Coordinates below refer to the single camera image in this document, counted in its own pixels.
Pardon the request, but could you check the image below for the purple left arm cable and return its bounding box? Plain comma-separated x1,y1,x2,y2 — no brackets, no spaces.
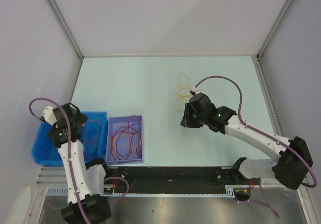
29,97,130,224

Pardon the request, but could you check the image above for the grey slotted cable duct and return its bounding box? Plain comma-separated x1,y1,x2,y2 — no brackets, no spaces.
47,185,238,198

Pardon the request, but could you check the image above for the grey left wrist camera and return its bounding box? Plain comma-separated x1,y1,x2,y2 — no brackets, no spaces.
40,106,57,126

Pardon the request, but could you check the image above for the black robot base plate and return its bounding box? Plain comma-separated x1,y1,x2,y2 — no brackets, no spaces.
109,166,250,195

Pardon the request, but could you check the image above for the blue plastic bin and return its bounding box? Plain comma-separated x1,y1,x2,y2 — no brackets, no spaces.
82,112,108,163
32,122,63,167

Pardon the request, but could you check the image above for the purple plastic bin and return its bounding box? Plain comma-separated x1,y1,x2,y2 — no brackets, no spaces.
105,115,144,165

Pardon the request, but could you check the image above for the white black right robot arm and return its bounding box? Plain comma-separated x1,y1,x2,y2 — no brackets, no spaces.
180,93,313,190

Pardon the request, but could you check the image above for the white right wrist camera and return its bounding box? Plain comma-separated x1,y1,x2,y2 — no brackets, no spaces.
189,86,203,96

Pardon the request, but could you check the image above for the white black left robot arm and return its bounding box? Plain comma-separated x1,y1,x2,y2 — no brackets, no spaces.
43,103,111,223

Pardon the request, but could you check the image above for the yellow thin cable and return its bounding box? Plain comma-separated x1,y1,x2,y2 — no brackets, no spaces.
173,72,193,113

